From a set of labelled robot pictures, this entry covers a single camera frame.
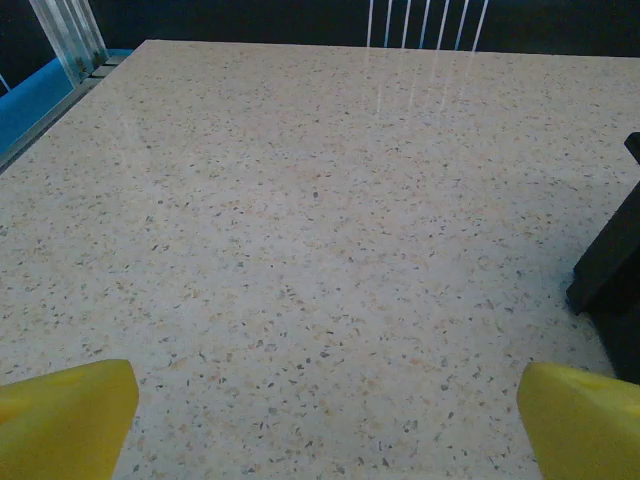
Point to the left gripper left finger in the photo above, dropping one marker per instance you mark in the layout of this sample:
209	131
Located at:
60	425

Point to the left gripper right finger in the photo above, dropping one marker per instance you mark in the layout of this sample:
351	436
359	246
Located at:
585	430

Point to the black plastic bin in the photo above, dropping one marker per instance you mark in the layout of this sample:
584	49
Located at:
615	260

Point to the blue-edged aluminium side rail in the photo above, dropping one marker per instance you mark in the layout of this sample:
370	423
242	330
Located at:
35	100

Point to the aluminium frame post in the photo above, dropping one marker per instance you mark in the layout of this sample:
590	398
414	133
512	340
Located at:
70	35

